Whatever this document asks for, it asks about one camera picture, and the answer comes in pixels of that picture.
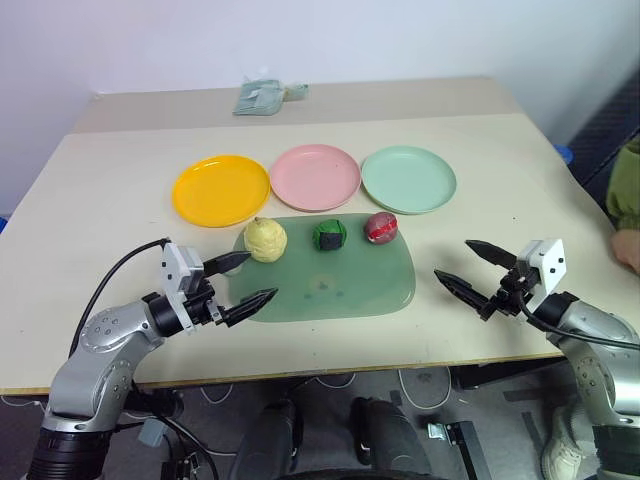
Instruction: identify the olive green sleeve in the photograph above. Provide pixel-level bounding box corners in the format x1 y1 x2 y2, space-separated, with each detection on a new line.
605 135 640 233

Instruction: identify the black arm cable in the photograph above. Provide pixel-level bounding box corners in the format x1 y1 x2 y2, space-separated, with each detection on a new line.
517 291 640 351
67 238 172 361

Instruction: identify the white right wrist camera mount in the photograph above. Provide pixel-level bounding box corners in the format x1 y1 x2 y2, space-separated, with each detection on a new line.
516 238 567 312

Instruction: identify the person's bare hand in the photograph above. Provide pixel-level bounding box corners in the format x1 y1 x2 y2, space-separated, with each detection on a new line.
609 229 640 275

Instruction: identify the green folded cloth bag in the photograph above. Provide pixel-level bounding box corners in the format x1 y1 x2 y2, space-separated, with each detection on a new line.
232 79 310 117

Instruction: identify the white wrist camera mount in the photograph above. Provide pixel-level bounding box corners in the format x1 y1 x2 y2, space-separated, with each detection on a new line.
159 242 205 333
516 238 567 312

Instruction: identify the black table leg frame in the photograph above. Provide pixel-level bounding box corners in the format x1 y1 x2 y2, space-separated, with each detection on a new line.
427 357 569 480

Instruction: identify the pink plate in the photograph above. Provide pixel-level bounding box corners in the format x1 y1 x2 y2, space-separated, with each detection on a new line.
269 143 363 212

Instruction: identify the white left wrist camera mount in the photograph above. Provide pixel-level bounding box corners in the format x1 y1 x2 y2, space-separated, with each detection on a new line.
159 242 205 333

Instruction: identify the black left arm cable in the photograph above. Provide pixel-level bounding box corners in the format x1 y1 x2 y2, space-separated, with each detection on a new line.
67 238 172 361

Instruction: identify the dark red fruit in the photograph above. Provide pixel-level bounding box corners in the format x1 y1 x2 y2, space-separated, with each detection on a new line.
363 211 401 246

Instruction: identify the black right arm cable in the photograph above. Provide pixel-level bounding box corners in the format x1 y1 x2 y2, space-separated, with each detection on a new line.
517 291 640 351

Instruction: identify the yellow plate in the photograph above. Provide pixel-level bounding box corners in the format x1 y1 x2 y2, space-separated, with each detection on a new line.
171 154 272 229

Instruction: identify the white floor cable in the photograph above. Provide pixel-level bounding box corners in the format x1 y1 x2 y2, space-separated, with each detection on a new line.
397 367 454 409

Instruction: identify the green translucent mat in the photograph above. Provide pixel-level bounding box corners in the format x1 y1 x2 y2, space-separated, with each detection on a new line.
225 212 418 324

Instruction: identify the white sneaker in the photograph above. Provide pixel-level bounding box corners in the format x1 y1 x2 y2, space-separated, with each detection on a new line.
541 405 597 480

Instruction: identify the light green plate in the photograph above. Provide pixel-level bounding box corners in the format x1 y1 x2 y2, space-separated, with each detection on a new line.
360 144 458 216

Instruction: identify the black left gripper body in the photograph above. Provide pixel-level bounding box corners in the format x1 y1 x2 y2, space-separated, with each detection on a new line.
181 275 232 327

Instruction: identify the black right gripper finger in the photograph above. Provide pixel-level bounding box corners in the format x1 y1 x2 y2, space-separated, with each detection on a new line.
464 239 520 271
433 269 491 321

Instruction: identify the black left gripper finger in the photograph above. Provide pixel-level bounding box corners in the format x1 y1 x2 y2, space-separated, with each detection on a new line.
221 287 279 329
201 251 252 276

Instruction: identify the green black toy vegetable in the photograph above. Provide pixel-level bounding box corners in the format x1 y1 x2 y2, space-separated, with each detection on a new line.
311 218 348 252

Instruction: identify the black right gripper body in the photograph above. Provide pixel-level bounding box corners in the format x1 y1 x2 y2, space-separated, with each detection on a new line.
480 263 537 323

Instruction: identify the yellow pear toy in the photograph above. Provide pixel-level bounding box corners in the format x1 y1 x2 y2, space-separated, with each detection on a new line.
243 216 289 265

